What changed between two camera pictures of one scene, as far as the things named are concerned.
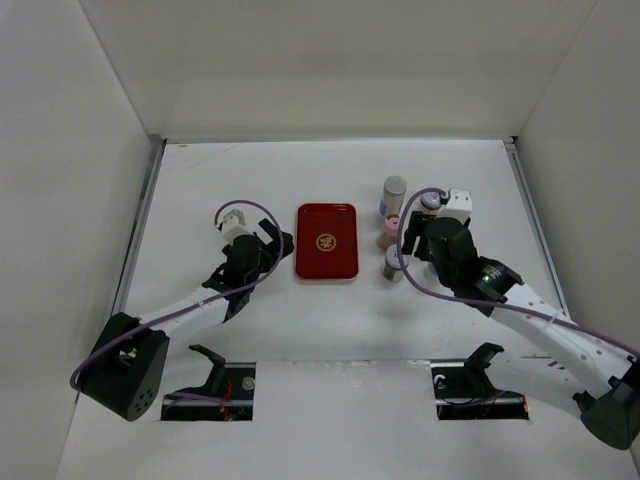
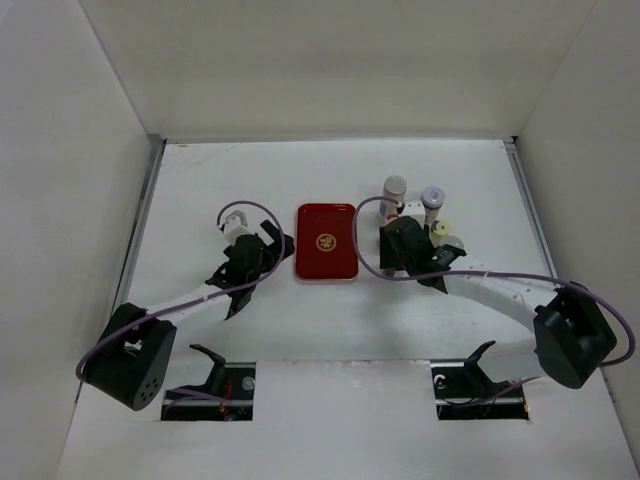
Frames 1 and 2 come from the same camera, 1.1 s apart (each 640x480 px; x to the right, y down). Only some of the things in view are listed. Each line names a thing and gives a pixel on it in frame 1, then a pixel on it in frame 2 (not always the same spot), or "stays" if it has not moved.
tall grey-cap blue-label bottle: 393,194 stays
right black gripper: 417,227 -> 388,252
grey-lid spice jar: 431,202 stays
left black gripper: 272,252 stays
